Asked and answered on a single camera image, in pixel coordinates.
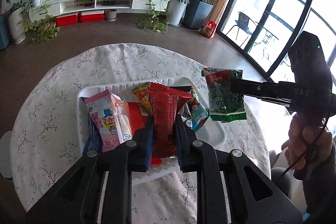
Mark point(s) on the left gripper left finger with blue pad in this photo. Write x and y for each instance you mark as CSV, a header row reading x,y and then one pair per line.
x,y
97,188

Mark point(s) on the white round stool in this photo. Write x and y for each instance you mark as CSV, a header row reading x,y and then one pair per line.
x,y
5,164

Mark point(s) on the red storage box left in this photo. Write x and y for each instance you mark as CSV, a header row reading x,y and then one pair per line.
x,y
67,19

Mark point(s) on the trailing pothos plant left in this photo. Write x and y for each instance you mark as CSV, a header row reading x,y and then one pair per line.
x,y
38,23

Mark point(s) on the small red wafer pack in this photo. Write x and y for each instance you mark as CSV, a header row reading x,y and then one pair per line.
x,y
163,102

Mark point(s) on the white plastic tray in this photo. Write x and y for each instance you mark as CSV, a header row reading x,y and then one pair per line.
x,y
211,132

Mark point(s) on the small grey flower pot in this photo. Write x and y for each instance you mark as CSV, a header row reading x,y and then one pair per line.
x,y
111,15

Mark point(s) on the bushy plant white pot right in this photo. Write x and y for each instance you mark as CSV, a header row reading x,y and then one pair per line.
x,y
175,11

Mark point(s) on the floral round tablecloth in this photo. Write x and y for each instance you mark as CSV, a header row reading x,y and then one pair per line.
x,y
44,143

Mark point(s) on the person right hand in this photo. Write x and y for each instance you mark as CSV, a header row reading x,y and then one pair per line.
x,y
311,151

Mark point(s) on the tall plant blue pot left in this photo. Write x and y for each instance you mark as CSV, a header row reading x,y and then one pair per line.
x,y
5,34

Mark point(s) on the red storage box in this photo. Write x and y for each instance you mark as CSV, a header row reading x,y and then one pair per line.
x,y
91,16
67,19

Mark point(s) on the white tv console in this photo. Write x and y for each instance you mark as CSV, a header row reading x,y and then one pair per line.
x,y
61,7

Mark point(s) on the blue mini roll cake pack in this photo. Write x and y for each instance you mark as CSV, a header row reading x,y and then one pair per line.
x,y
94,141

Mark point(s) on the red foil snack bag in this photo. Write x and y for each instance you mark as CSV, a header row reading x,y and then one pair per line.
x,y
137,118

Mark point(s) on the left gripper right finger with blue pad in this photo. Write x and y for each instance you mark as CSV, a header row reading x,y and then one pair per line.
x,y
230,187

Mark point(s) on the green snack pack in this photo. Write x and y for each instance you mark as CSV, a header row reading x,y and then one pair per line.
x,y
224,105

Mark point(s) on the orange cartoon snack pack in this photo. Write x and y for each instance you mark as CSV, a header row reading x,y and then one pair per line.
x,y
141,91

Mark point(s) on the small trailing plant on console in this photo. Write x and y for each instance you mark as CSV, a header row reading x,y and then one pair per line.
x,y
152,21

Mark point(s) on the clear orange trim snack pack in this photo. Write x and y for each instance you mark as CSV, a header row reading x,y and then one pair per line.
x,y
120,111

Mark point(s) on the pink cartoon snack pack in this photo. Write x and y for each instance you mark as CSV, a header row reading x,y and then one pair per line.
x,y
100,108

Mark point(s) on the black balcony chair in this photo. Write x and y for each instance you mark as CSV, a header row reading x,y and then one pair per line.
x,y
244,23

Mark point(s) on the black snack bag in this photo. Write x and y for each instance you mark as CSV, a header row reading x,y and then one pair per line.
x,y
185,95

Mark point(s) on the plant ribbed white pot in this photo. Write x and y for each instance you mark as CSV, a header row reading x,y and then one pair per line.
x,y
16,22

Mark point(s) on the red snack box on floor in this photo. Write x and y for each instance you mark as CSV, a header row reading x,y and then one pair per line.
x,y
208,30

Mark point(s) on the red storage box right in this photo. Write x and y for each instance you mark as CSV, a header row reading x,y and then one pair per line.
x,y
91,16

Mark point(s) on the panda blue snack bag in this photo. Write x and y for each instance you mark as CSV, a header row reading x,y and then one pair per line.
x,y
195,113

